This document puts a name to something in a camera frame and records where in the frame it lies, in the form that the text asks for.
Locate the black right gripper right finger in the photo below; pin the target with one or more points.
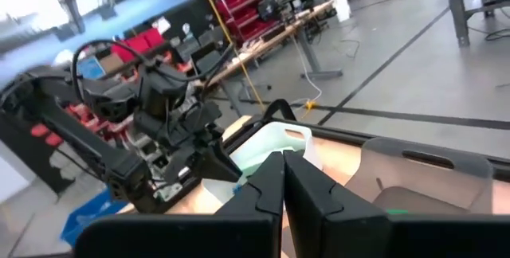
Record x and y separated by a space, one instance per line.
311 210

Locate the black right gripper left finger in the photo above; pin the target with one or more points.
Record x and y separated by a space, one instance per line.
259 198

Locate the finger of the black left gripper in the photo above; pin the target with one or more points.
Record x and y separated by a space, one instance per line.
219 166
179 166

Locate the blue mini stapler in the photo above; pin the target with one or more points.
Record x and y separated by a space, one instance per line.
237 188

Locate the green tape roll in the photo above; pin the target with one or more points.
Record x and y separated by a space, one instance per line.
396 212

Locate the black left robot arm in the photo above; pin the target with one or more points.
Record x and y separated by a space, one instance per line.
91 150

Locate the white plastic bin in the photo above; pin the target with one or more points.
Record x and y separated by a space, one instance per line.
271 134

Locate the red storage bins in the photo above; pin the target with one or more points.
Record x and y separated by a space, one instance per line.
139 43

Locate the blue plastic crate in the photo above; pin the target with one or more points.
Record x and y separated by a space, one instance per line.
91 218

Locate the grey translucent plastic bin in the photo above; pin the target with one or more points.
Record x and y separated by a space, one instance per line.
418 170

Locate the desk with grey legs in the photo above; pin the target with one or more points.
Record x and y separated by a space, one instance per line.
279 37

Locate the white trash bin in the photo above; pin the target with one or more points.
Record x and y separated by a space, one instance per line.
339 5

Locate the grey metal stand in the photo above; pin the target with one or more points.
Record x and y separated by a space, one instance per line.
458 7

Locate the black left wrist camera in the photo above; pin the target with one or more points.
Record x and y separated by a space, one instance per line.
163 87

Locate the black aluminium table frame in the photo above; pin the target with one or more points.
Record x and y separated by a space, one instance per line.
338 134

